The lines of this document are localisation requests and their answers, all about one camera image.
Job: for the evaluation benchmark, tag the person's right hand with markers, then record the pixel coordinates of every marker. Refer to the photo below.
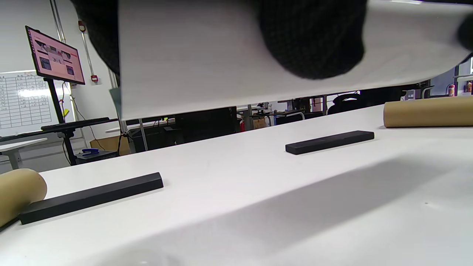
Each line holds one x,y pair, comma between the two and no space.
466,38

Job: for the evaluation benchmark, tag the person's left hand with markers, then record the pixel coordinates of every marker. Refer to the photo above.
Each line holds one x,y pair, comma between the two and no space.
314,37

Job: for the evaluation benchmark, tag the brown cardboard mailing tube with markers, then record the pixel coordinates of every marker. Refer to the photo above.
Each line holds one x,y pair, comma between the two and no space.
428,112
18,195

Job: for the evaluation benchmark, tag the black bar weight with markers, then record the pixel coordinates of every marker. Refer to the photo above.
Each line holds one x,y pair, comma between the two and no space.
329,142
92,197

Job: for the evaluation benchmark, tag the colourful cartoon grid poster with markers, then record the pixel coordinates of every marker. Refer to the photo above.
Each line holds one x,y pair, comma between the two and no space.
207,59

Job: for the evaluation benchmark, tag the red fire extinguisher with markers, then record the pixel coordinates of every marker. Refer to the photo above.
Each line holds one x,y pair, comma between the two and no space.
451,91
469,87

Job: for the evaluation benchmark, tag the silver tripod pole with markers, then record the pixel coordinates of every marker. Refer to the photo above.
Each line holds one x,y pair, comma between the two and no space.
123,129

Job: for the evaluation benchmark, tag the brown cardboard box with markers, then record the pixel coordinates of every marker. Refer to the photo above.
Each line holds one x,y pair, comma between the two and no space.
109,146

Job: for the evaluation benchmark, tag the black low box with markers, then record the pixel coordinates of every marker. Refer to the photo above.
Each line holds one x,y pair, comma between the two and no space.
98,158

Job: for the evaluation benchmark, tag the blue stapler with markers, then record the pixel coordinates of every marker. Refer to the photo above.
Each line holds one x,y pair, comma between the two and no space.
90,151

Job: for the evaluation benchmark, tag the black keyboard tray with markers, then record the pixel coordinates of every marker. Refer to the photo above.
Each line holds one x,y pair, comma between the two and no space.
77,123

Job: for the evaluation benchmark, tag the monitor with pink screen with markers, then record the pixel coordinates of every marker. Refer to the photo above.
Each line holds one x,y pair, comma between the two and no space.
55,57

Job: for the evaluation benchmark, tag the black monitor stand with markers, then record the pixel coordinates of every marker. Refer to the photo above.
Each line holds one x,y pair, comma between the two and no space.
61,118

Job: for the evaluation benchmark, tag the whiteboard with grid chart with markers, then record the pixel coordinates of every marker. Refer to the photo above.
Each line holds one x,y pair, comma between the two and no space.
24,103

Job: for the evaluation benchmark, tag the white side desk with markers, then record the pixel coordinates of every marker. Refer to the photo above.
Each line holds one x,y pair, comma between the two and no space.
18,146

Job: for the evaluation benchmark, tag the red wall alarm box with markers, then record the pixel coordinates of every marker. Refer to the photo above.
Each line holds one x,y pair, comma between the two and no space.
82,26
94,78

